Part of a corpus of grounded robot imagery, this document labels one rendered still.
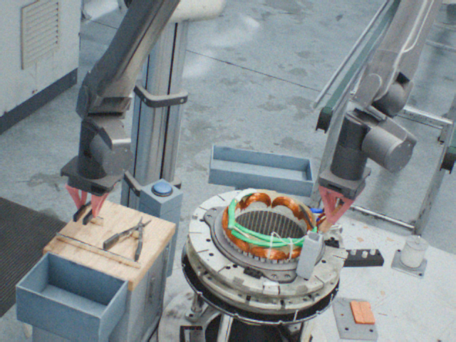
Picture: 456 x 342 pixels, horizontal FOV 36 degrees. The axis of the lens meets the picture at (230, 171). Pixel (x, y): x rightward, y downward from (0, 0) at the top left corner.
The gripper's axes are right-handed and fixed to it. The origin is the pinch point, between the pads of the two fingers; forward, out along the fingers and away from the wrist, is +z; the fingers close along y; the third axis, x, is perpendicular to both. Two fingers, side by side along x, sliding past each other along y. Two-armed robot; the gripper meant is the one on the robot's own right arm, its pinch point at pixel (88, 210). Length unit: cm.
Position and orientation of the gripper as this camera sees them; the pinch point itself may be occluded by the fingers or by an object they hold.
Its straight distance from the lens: 138.3
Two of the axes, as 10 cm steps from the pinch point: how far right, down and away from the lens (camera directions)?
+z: -1.8, 8.3, 5.2
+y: 9.3, 3.1, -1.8
